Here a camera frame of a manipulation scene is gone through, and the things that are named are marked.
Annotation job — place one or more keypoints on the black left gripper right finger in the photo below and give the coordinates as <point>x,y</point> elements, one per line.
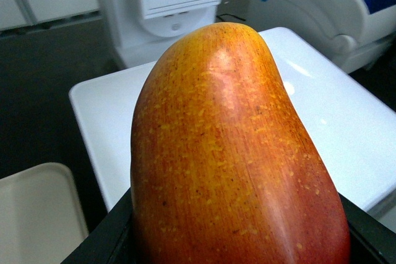
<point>371,241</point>

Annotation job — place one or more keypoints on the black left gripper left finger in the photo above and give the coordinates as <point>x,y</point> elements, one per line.
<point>112,240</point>

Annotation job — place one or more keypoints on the dark red mango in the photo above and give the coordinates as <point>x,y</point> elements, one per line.
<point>222,168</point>

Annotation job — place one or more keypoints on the white checkout scale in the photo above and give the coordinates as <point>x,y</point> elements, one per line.
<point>353,131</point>

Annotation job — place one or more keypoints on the beige plastic tray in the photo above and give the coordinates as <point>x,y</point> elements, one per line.
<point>42,220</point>

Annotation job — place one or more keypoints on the white blue label printer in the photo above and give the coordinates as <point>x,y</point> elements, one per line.
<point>351,33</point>

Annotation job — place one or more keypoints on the white receipt printer kiosk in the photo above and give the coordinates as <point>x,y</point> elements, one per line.
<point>140,31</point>

